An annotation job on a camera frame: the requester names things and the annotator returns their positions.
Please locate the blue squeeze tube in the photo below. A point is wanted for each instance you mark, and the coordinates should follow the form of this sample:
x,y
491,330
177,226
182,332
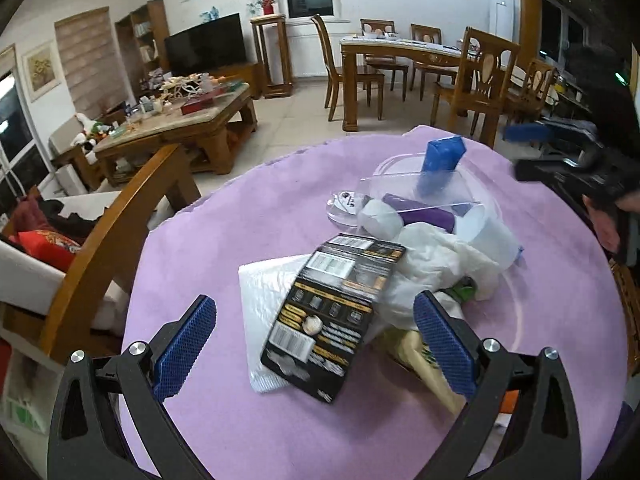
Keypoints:
x,y
442,165

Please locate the framed yellow flower picture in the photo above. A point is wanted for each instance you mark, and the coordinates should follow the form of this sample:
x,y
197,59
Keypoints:
x,y
42,70

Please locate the stuffed toys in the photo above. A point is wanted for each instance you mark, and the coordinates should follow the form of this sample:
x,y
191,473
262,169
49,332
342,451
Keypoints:
x,y
92,132

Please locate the white standing air conditioner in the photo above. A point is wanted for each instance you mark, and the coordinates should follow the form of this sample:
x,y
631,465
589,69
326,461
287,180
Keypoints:
x,y
501,15

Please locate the white plastic bag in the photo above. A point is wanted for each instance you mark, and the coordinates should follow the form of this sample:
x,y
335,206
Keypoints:
x,y
430,265

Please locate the clear plastic container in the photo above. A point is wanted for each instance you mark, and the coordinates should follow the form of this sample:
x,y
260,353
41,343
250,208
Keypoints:
x,y
400,180

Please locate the glass sliding door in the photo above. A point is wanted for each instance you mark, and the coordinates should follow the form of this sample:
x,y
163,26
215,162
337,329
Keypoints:
x,y
15,135

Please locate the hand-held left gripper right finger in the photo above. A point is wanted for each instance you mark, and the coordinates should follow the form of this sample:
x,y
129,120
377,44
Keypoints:
x,y
444,345

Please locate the brown window blind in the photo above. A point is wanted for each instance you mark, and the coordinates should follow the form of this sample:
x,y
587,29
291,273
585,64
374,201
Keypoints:
x,y
87,60

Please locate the black cloth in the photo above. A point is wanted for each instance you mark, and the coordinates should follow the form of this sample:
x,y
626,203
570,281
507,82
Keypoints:
x,y
67,217

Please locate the wooden dining table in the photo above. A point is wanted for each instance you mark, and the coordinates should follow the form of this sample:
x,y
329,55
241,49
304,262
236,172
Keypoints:
x,y
400,52

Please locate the purple printed blanket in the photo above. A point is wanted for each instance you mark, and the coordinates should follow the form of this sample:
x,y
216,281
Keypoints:
x,y
225,220

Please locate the red box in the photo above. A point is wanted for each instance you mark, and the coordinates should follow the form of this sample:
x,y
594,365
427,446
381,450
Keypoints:
x,y
200,105

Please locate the white plastic cup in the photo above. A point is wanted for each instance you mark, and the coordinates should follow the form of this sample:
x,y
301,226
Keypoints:
x,y
377,219

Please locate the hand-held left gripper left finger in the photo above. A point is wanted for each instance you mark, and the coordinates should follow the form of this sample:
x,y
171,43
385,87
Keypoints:
x,y
186,349

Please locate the green packet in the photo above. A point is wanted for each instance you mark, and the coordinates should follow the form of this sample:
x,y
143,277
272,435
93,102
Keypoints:
x,y
462,291

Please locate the tall wooden plant stand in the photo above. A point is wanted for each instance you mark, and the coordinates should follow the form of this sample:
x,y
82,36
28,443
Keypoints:
x,y
270,55

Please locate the wooden coffee table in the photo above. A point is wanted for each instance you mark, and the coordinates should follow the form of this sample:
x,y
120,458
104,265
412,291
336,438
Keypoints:
x,y
200,130

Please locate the white bag with green print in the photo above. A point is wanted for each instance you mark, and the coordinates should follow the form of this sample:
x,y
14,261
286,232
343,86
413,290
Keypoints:
x,y
25,400

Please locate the wooden dining chair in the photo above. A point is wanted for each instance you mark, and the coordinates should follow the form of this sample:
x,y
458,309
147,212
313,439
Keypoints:
x,y
427,35
332,67
382,40
480,80
532,85

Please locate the black flat television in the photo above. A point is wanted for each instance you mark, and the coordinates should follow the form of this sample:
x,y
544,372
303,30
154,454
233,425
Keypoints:
x,y
205,45

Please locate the red vase with flowers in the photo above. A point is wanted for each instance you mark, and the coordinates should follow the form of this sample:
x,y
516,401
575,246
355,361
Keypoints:
x,y
268,5

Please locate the wooden television stand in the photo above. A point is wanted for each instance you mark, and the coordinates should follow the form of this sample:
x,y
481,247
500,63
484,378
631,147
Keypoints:
x,y
240,77

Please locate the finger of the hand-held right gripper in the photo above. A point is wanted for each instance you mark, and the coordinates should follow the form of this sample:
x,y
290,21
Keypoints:
x,y
527,132
545,169

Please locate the person's right hand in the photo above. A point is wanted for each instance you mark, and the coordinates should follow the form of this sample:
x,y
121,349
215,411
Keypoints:
x,y
602,225

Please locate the red printed cushion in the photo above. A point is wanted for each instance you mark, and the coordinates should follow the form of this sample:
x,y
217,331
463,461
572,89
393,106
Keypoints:
x,y
50,247

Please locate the pile of small tabletop items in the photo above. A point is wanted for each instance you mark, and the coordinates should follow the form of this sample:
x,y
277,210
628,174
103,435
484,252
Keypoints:
x,y
180,87

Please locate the beige packet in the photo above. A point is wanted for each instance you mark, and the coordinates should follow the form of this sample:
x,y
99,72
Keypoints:
x,y
405,355

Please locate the wooden bookshelf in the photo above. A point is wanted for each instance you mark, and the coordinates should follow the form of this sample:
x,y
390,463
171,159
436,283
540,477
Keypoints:
x,y
145,35

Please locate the black printed card package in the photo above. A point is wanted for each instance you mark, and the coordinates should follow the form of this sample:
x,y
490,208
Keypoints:
x,y
330,310

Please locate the white padded envelope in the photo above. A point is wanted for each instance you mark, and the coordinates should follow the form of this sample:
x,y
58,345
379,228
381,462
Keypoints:
x,y
260,310

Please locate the purple bottle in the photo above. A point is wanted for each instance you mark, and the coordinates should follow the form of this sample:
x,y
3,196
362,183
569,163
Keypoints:
x,y
425,215

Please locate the dark red cloth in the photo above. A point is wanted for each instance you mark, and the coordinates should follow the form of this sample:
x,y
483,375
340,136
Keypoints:
x,y
25,215

